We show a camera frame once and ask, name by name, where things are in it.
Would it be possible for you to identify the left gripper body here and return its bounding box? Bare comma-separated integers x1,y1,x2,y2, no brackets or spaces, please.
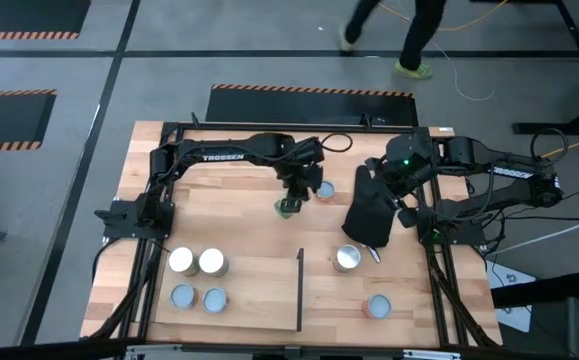
273,159,325,202

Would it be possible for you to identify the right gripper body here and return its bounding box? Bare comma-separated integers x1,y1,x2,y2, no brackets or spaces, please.
363,154,423,229

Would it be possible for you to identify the green label tin can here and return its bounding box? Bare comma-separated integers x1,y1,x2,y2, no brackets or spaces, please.
273,198,300,220

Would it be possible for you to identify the black oven mitt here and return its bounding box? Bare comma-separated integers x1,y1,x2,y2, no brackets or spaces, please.
341,164,401,250

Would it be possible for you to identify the short yellow label can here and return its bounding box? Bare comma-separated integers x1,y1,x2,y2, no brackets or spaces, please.
332,244,363,274

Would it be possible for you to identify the olive label tin can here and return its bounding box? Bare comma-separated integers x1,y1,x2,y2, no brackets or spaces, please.
167,245,200,278

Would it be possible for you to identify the red mixed fruit can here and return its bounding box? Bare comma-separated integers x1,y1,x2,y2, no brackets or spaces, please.
361,293,393,320

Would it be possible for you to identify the black shelf divider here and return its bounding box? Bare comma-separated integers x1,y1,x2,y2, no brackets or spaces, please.
296,247,305,332

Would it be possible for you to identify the black hazard-striped floor mat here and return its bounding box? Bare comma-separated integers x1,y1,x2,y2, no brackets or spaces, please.
204,83,419,127
0,0,92,41
0,88,58,154

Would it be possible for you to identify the black metal stand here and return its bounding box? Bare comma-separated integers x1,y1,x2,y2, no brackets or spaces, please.
511,0,579,136

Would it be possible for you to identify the white printed paper sheet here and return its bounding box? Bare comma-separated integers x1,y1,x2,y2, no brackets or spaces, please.
486,259,533,334

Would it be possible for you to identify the person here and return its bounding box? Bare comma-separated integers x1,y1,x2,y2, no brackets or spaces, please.
338,0,446,81

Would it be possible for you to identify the silver aluminium extrusion bar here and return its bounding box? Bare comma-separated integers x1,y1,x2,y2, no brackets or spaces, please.
402,348,463,360
123,343,185,360

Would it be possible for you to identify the black furniture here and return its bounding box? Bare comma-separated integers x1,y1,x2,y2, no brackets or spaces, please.
491,272,579,360

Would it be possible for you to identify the black aluminium table frame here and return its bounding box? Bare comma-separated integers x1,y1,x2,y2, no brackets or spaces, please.
118,112,503,351

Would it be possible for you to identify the thin white cable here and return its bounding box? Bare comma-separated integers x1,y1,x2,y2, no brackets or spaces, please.
433,42,496,101

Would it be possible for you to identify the black cable bundle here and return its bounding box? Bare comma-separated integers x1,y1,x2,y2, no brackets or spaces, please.
86,239,168,341
428,247,500,349

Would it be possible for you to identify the thin yellow cable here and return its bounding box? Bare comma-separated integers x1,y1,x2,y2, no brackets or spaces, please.
372,0,509,32

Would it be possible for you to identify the thick white cable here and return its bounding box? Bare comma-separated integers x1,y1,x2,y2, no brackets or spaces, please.
488,209,579,256

